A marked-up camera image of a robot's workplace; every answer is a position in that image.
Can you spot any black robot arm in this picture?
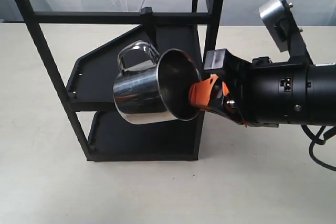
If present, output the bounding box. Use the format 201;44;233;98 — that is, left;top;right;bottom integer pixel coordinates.
189;49;335;127

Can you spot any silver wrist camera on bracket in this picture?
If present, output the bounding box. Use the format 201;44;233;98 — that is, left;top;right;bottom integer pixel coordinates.
259;0;313;64

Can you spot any stainless steel mug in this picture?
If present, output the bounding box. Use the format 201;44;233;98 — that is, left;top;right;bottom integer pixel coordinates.
113;40;202;125

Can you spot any black metal rack frame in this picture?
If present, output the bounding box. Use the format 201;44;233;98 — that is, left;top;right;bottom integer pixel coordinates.
15;0;223;162

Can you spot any black cable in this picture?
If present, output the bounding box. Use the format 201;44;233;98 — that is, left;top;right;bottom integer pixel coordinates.
300;124;336;171

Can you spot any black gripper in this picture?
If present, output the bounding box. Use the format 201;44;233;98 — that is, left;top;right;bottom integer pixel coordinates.
189;49;307;127

